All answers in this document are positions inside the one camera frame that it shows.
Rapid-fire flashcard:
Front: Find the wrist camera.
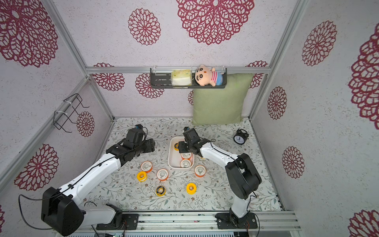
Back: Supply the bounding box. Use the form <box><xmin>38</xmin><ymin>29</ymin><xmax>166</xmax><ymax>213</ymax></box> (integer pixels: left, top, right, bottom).
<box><xmin>125</xmin><ymin>124</ymin><xmax>147</xmax><ymax>146</ymax></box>
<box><xmin>183</xmin><ymin>126</ymin><xmax>201</xmax><ymax>144</ymax></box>

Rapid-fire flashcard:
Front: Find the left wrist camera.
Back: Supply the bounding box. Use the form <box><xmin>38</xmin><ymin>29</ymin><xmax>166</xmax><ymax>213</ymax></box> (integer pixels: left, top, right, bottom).
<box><xmin>125</xmin><ymin>124</ymin><xmax>147</xmax><ymax>146</ymax></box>

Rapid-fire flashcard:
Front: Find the green linen pillow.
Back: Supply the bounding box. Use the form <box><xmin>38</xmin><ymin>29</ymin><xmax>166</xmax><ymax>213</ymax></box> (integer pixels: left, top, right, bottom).
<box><xmin>192</xmin><ymin>74</ymin><xmax>254</xmax><ymax>126</ymax></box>

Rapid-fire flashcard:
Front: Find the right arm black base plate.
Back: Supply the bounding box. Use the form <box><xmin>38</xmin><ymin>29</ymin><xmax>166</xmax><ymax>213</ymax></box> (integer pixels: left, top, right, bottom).
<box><xmin>215</xmin><ymin>212</ymin><xmax>258</xmax><ymax>229</ymax></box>

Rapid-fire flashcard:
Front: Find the white plastic storage box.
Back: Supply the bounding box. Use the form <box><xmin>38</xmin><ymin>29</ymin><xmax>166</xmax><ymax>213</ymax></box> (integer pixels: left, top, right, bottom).
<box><xmin>168</xmin><ymin>136</ymin><xmax>194</xmax><ymax>171</ymax></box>

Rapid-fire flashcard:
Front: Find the cartoon boy plush doll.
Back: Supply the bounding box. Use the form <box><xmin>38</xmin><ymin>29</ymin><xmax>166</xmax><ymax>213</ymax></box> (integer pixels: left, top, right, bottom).
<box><xmin>194</xmin><ymin>65</ymin><xmax>224</xmax><ymax>87</ymax></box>

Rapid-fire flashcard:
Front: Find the orange white sealing tape roll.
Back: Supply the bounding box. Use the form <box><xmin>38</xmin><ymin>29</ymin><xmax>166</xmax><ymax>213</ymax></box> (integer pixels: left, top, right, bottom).
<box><xmin>180</xmin><ymin>153</ymin><xmax>193</xmax><ymax>160</ymax></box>
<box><xmin>180</xmin><ymin>159</ymin><xmax>191</xmax><ymax>168</ymax></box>
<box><xmin>141</xmin><ymin>161</ymin><xmax>153</xmax><ymax>173</ymax></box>
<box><xmin>194</xmin><ymin>165</ymin><xmax>206</xmax><ymax>177</ymax></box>
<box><xmin>157</xmin><ymin>168</ymin><xmax>169</xmax><ymax>182</ymax></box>

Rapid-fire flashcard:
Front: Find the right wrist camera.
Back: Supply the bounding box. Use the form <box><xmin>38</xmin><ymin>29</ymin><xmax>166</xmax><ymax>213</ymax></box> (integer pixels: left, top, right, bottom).
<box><xmin>183</xmin><ymin>126</ymin><xmax>201</xmax><ymax>144</ymax></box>

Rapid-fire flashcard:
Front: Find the black wire wall rack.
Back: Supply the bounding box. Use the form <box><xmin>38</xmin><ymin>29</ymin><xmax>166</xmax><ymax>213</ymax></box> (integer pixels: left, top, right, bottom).
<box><xmin>52</xmin><ymin>93</ymin><xmax>89</xmax><ymax>133</ymax></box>

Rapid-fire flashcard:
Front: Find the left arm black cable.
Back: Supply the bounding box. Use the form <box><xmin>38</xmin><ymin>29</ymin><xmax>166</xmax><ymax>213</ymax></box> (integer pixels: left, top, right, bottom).
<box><xmin>18</xmin><ymin>194</ymin><xmax>60</xmax><ymax>231</ymax></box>

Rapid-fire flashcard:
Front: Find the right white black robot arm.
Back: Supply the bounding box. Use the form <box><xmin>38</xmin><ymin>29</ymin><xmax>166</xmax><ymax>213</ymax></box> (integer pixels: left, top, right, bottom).
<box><xmin>178</xmin><ymin>139</ymin><xmax>262</xmax><ymax>221</ymax></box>

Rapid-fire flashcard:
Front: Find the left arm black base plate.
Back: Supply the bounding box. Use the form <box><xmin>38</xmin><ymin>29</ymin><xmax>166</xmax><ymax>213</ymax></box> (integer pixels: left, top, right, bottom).
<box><xmin>96</xmin><ymin>213</ymin><xmax>139</xmax><ymax>231</ymax></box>

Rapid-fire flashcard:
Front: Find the black wall shelf basket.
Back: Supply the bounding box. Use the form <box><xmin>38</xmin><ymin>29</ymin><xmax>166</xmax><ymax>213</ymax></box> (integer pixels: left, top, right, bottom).
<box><xmin>150</xmin><ymin>66</ymin><xmax>228</xmax><ymax>89</ymax></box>

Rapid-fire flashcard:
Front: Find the green white tissue pack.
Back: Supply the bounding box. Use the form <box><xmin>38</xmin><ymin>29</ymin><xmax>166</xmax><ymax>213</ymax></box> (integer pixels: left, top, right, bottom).
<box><xmin>171</xmin><ymin>70</ymin><xmax>192</xmax><ymax>86</ymax></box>

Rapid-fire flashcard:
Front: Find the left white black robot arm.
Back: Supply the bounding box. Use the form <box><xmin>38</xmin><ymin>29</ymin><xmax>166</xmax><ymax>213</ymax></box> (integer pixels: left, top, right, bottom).
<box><xmin>41</xmin><ymin>139</ymin><xmax>155</xmax><ymax>237</ymax></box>

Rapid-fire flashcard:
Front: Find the black twin-bell alarm clock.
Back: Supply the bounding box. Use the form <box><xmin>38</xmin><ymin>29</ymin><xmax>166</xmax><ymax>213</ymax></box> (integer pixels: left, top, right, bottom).
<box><xmin>234</xmin><ymin>128</ymin><xmax>249</xmax><ymax>145</ymax></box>

